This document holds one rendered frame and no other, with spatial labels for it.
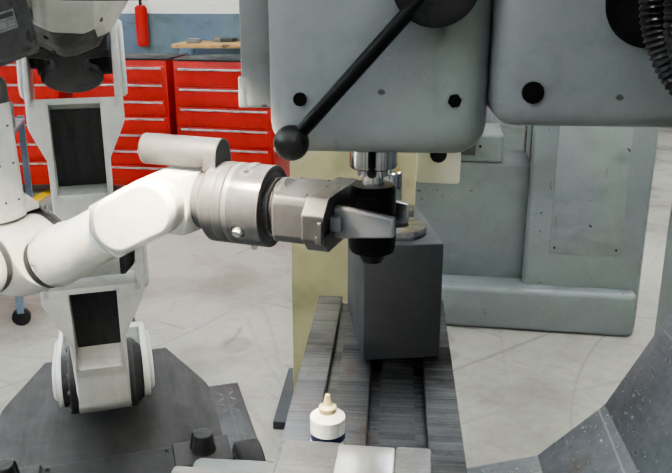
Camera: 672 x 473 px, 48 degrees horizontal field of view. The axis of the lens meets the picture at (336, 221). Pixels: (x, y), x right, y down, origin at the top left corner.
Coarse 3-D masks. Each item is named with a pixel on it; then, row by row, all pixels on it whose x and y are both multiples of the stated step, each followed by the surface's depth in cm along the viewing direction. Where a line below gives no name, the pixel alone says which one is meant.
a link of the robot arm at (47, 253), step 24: (24, 216) 97; (48, 216) 99; (0, 240) 90; (24, 240) 93; (48, 240) 89; (72, 240) 88; (24, 264) 91; (48, 264) 89; (72, 264) 89; (96, 264) 90; (24, 288) 92; (48, 288) 94
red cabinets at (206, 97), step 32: (128, 64) 539; (160, 64) 536; (192, 64) 528; (224, 64) 523; (64, 96) 560; (96, 96) 547; (128, 96) 544; (160, 96) 541; (192, 96) 534; (224, 96) 529; (128, 128) 551; (160, 128) 548; (192, 128) 541; (224, 128) 536; (256, 128) 531; (32, 160) 562; (128, 160) 558; (256, 160) 537
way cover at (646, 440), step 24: (648, 360) 94; (624, 384) 97; (648, 384) 92; (600, 408) 99; (624, 408) 94; (648, 408) 89; (576, 432) 99; (600, 432) 95; (624, 432) 92; (648, 432) 87; (552, 456) 99; (576, 456) 95; (600, 456) 92; (624, 456) 89; (648, 456) 85
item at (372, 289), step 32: (416, 224) 118; (352, 256) 128; (416, 256) 113; (352, 288) 129; (384, 288) 114; (416, 288) 115; (352, 320) 130; (384, 320) 116; (416, 320) 116; (384, 352) 117; (416, 352) 118
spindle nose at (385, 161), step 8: (352, 152) 75; (360, 152) 74; (376, 152) 73; (384, 152) 73; (392, 152) 74; (352, 160) 75; (360, 160) 74; (376, 160) 74; (384, 160) 74; (392, 160) 74; (352, 168) 75; (360, 168) 74; (376, 168) 74; (384, 168) 74; (392, 168) 75
